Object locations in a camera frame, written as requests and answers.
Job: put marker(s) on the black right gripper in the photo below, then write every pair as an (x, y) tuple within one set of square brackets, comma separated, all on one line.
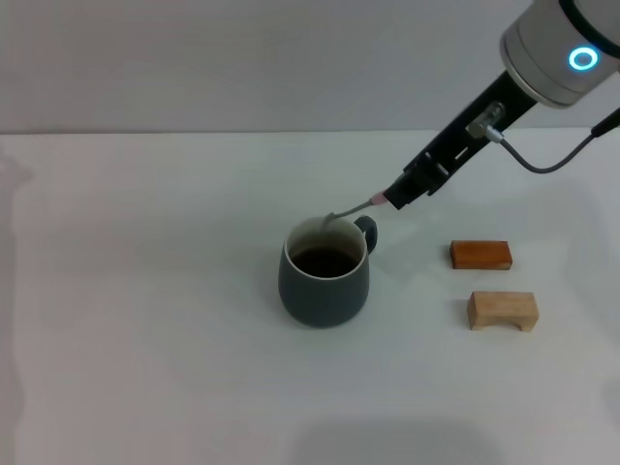
[(465, 140)]

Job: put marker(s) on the dark grey ceramic cup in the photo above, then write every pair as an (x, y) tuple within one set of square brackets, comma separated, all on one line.
[(322, 300)]

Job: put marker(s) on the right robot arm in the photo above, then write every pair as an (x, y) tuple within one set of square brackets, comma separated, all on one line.
[(547, 48)]

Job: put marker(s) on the reddish brown wooden block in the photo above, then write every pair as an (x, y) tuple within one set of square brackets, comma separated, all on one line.
[(479, 255)]

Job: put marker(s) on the dark coffee liquid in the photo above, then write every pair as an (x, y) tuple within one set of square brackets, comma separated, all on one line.
[(324, 262)]

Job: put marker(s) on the light wooden arch block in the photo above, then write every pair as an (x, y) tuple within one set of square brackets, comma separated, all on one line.
[(504, 307)]

